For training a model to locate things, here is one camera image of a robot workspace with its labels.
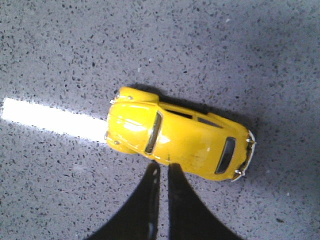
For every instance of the yellow toy beetle car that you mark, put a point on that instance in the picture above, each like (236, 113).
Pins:
(207, 145)

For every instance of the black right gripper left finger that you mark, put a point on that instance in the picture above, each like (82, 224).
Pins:
(138, 217)

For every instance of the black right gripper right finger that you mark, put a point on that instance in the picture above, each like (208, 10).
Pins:
(189, 218)

